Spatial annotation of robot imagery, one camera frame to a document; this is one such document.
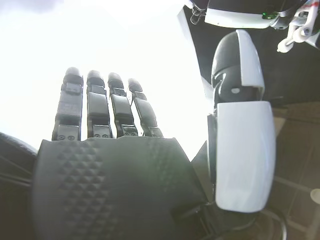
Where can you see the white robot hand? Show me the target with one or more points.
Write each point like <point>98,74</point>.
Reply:
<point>112,190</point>

